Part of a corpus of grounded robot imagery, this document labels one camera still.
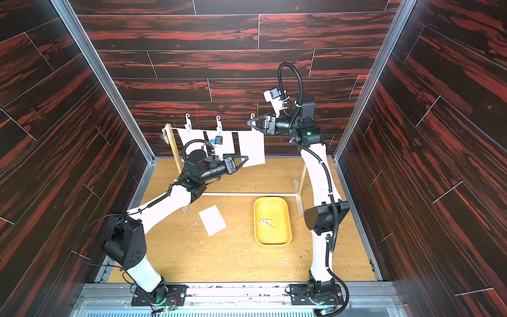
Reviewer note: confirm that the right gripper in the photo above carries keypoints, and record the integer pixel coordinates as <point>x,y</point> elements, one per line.
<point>269,124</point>

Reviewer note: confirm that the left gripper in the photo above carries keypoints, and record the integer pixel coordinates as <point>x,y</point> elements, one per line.
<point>227,166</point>

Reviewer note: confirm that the white postcard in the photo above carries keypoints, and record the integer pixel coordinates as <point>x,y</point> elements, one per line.
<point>186,137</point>
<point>212,220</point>
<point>228,142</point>
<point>251,144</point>

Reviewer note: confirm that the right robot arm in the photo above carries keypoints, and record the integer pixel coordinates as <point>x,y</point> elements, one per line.
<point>296,120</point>

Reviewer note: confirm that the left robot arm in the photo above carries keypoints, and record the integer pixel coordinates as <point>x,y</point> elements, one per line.
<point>127,245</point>

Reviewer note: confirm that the yellow plastic tray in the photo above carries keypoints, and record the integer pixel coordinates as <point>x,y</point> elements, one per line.
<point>274,208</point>

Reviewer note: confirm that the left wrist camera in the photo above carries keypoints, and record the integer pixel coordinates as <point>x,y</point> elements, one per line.
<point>217,144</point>

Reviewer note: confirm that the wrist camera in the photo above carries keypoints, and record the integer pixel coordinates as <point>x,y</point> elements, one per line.
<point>217,144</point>
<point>273,96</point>

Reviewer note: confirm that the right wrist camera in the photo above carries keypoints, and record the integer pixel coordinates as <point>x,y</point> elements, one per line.
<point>273,96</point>

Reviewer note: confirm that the wooden drying rack frame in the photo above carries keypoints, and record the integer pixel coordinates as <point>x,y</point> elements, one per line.
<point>200,172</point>

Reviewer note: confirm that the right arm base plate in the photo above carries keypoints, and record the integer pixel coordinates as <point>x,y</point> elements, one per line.
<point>314,293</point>

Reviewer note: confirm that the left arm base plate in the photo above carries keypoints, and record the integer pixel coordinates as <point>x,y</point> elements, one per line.
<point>168,295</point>

